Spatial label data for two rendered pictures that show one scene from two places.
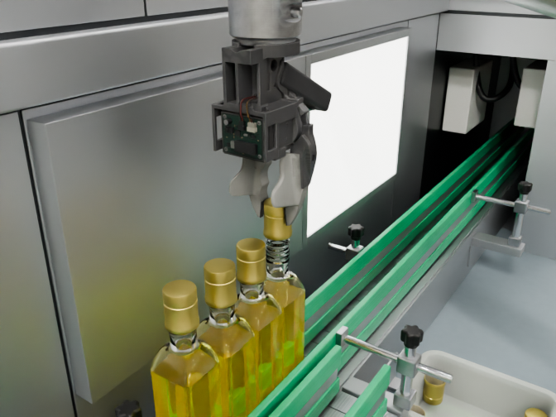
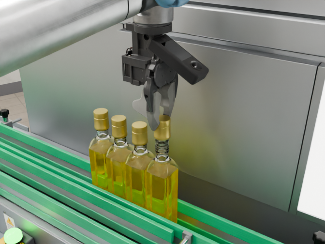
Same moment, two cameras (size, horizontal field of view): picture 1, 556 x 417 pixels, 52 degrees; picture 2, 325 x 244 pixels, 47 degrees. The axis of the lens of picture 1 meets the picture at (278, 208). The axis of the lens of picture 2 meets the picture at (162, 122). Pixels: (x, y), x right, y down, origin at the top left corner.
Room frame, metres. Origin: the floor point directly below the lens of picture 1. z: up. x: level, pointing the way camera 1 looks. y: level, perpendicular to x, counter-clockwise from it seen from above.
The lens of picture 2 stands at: (0.64, -0.68, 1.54)
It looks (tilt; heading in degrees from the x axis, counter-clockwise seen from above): 28 degrees down; 90
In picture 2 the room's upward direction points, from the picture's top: straight up
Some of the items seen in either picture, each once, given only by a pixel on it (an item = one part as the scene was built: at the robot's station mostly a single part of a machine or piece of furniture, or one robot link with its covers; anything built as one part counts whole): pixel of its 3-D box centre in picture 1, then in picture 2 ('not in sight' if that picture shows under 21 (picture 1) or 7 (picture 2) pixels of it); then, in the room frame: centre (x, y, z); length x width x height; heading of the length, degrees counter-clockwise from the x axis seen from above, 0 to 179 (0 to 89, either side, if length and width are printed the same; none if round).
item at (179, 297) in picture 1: (180, 306); (101, 119); (0.49, 0.10, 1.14); 0.04 x 0.04 x 0.04
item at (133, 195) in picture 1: (290, 160); (294, 141); (0.91, -0.02, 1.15); 0.90 x 0.03 x 0.34; 146
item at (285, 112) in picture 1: (262, 98); (150, 53); (0.61, 0.02, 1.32); 0.09 x 0.08 x 0.12; 145
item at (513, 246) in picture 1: (505, 227); not in sight; (1.18, -0.52, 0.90); 0.17 x 0.05 x 0.23; 56
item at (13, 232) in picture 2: not in sight; (13, 236); (0.25, 0.03, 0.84); 0.05 x 0.05 x 0.03
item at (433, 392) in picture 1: (433, 388); not in sight; (0.77, -0.26, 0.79); 0.04 x 0.04 x 0.04
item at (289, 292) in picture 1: (277, 342); (162, 197); (0.63, 0.00, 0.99); 0.06 x 0.06 x 0.21; 55
